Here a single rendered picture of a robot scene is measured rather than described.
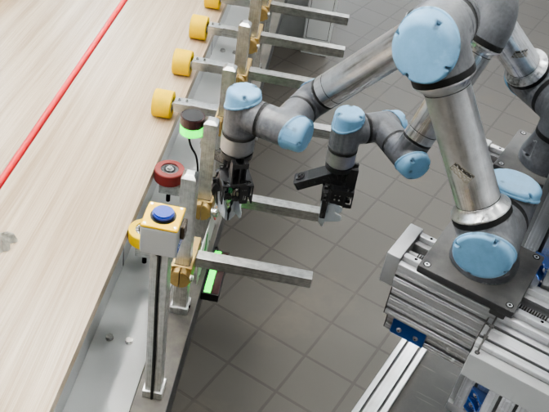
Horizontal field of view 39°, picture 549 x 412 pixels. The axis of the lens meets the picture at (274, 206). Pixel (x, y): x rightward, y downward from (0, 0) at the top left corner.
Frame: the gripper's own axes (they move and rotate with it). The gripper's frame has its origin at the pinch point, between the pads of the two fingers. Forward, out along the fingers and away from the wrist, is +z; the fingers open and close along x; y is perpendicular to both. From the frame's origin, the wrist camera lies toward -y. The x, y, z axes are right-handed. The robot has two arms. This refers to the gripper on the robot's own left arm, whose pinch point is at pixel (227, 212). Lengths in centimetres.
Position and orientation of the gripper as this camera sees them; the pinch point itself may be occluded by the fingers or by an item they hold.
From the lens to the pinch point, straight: 185.0
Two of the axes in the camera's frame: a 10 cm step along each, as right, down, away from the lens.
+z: -1.3, 7.7, 6.2
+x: 9.7, -0.4, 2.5
